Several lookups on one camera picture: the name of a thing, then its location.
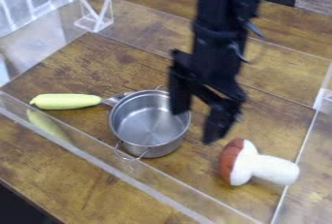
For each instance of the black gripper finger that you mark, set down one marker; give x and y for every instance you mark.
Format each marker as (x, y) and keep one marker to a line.
(178, 92)
(221, 117)

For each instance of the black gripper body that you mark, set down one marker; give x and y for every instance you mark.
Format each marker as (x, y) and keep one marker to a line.
(212, 65)

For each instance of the plush red white mushroom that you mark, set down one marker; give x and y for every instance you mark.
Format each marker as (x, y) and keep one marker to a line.
(241, 162)

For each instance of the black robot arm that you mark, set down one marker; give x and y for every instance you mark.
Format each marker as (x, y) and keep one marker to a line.
(228, 15)

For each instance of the silver metal pot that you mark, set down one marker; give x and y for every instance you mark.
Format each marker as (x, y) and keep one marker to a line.
(149, 131)

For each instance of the green plush corn cob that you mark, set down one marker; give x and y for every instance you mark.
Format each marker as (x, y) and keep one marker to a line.
(65, 101)

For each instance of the clear acrylic triangle stand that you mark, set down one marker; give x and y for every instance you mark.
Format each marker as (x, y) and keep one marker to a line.
(95, 22)

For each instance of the clear acrylic barrier wall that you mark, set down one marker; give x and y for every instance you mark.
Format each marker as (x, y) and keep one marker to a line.
(166, 189)

